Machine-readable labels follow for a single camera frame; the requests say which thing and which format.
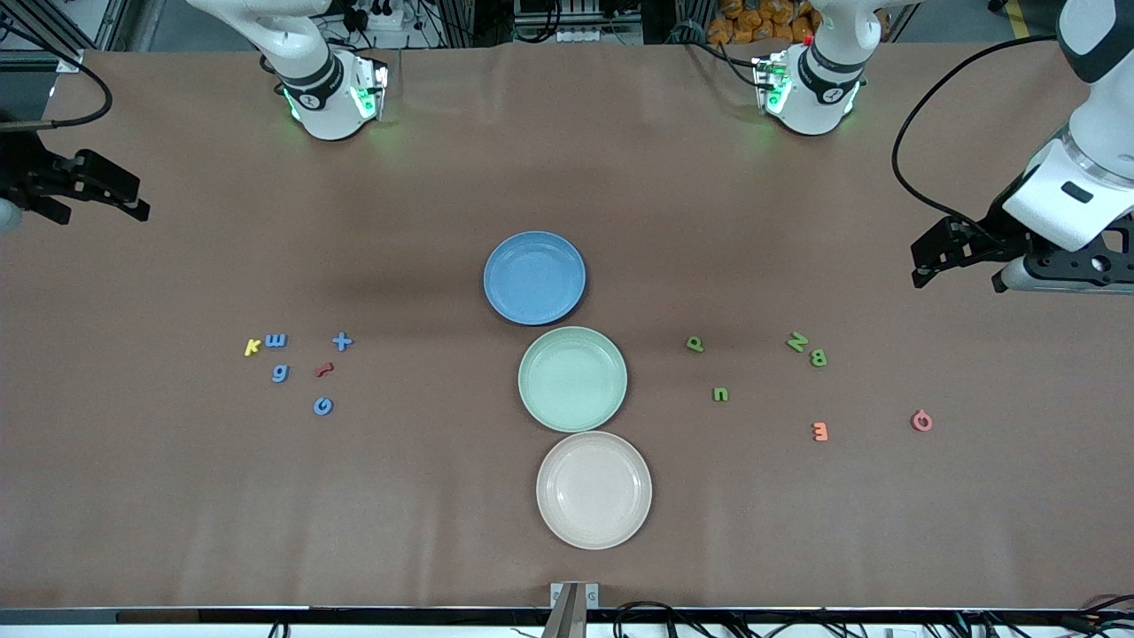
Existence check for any green-lit left base box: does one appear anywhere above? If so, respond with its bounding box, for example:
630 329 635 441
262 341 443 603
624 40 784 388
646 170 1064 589
751 55 792 114

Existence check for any green-lit base box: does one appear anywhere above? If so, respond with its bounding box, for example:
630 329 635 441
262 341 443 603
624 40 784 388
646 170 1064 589
751 55 792 114
350 55 391 122

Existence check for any green-lit right base box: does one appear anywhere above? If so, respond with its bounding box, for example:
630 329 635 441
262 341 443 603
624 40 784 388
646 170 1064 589
350 55 391 122

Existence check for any bag of oranges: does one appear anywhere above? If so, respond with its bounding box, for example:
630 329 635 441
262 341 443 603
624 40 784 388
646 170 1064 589
707 0 820 45

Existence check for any brown table cover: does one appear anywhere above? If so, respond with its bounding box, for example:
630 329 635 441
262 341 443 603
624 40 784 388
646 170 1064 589
0 40 1134 612

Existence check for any blue plate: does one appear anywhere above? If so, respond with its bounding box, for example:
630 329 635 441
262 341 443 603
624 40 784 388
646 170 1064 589
483 231 587 327

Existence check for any green plate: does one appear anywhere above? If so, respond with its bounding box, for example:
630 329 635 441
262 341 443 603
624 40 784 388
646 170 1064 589
517 326 629 434

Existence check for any beige plate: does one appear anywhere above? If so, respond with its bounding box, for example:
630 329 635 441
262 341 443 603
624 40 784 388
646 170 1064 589
535 431 654 551

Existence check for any metal equipment rack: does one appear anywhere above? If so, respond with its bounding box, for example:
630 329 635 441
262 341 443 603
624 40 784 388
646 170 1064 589
512 0 645 45

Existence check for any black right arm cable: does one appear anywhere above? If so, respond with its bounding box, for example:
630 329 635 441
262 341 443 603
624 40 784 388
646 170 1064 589
0 18 113 131

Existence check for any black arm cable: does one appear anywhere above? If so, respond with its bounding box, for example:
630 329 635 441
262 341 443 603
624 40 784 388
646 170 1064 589
892 34 1060 233
0 18 113 131

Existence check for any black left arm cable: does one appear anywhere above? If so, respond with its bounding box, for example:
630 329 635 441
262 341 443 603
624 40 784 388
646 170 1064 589
892 34 1060 233

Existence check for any aluminium frame profile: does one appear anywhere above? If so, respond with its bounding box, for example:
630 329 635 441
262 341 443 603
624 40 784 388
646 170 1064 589
0 0 134 72

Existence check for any black cable bundle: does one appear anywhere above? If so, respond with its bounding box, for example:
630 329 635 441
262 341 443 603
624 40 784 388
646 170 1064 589
611 595 1134 638

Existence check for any black table edge rail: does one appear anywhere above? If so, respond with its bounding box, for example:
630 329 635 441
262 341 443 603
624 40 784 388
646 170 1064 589
0 606 1134 638

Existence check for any grey metal table bracket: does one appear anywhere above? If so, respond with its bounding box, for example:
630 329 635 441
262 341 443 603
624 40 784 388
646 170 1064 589
542 580 601 638

